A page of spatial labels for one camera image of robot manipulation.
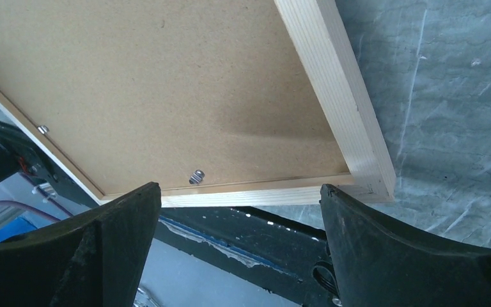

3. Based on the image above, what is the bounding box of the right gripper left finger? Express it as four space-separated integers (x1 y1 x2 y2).
0 182 162 306

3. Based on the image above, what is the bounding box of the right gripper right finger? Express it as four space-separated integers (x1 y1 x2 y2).
320 184 491 306

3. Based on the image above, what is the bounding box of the brown backing board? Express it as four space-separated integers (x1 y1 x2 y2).
0 1 348 195

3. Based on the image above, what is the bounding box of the wooden picture frame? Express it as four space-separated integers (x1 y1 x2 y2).
0 1 396 207

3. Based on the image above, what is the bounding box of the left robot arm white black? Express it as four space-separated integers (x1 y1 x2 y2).
0 121 59 183

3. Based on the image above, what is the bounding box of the metal turn clip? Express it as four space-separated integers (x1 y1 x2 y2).
189 169 205 185
37 125 50 134

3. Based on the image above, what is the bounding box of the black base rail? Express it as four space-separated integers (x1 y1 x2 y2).
38 178 344 307

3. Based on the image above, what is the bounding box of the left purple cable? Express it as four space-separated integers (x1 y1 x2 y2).
0 171 77 225

